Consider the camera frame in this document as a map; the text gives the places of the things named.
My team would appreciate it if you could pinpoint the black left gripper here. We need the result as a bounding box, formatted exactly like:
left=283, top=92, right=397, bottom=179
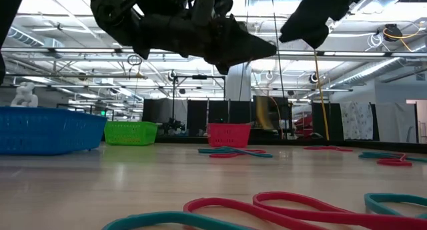
left=133, top=13, right=278, bottom=76

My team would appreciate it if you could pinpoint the grey hanging cloth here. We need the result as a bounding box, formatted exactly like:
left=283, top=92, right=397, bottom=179
left=375, top=101, right=418, bottom=143

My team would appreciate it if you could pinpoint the black table frame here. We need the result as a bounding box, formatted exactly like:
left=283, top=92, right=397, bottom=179
left=99, top=135, right=427, bottom=155

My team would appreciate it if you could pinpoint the silver ceiling duct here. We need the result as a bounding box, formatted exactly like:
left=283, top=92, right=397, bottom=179
left=328, top=36, right=427, bottom=88
left=6, top=23, right=46, bottom=48

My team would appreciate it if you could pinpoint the red plastic basket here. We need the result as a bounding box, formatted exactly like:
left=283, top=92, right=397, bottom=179
left=207, top=123, right=252, bottom=149

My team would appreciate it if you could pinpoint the blue plastic basket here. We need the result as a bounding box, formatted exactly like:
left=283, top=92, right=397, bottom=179
left=0, top=105, right=108, bottom=157

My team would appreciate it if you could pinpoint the white patterned cloth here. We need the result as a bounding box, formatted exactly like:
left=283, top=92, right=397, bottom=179
left=339, top=101, right=374, bottom=141

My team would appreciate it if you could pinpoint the green plastic basket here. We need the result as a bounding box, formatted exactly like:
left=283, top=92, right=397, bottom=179
left=103, top=121, right=159, bottom=147

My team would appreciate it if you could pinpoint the red storage rack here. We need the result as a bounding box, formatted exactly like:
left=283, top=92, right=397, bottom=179
left=293, top=113, right=314, bottom=139

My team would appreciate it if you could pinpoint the white robot figure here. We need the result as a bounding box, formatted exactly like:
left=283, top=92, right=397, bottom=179
left=9, top=81, right=39, bottom=108

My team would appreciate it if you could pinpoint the long ceiling light strip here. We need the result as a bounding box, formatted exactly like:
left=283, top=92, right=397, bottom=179
left=1, top=47, right=427, bottom=57

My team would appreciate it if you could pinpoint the black camera rig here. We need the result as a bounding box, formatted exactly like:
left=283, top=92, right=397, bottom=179
left=160, top=117, right=186, bottom=136

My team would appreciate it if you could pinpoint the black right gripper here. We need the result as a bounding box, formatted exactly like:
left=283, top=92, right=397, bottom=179
left=279, top=0, right=368, bottom=50

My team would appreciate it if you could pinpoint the black hanging cable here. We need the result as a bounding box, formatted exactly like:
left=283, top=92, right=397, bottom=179
left=238, top=66, right=248, bottom=101
left=270, top=0, right=287, bottom=99

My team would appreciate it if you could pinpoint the black partition panel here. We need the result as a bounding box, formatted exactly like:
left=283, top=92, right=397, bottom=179
left=312, top=102, right=344, bottom=141
left=186, top=99, right=252, bottom=137
left=252, top=95, right=294, bottom=129

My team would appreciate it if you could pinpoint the white building pillar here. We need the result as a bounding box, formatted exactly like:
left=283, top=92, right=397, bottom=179
left=226, top=65, right=252, bottom=102

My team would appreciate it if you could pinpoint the black frame stand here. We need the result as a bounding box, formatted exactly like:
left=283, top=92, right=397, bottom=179
left=171, top=74, right=227, bottom=137

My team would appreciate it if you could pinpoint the dark grey partition panel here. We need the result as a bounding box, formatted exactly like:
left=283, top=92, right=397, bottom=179
left=142, top=98, right=188, bottom=125

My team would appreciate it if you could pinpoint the horizontal ceiling pipe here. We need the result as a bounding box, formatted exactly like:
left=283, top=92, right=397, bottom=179
left=5, top=73, right=148, bottom=80

